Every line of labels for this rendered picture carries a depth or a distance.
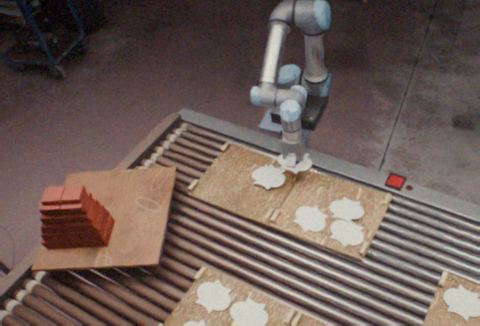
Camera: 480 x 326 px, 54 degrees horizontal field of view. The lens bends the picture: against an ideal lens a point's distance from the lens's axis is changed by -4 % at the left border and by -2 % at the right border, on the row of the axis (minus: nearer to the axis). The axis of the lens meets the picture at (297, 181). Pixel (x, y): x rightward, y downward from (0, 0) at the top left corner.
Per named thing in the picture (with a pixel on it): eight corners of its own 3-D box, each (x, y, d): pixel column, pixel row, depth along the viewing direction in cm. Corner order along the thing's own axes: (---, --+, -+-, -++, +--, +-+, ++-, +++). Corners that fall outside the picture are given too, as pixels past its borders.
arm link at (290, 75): (280, 82, 243) (278, 61, 233) (306, 85, 241) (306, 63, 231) (275, 97, 236) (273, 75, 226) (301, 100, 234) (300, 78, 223)
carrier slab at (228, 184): (230, 145, 231) (229, 143, 230) (305, 170, 217) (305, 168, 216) (187, 196, 211) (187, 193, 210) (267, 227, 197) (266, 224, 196)
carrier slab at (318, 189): (306, 170, 217) (306, 168, 216) (391, 198, 204) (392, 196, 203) (269, 227, 197) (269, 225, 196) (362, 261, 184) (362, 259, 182)
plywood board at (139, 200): (69, 175, 210) (67, 173, 208) (176, 169, 209) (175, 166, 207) (33, 272, 177) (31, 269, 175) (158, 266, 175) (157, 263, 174)
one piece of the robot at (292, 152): (275, 143, 183) (278, 172, 195) (298, 146, 182) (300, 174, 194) (282, 123, 191) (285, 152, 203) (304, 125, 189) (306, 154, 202)
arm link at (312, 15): (304, 81, 241) (296, -8, 195) (333, 84, 239) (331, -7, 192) (299, 99, 235) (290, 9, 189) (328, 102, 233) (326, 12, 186)
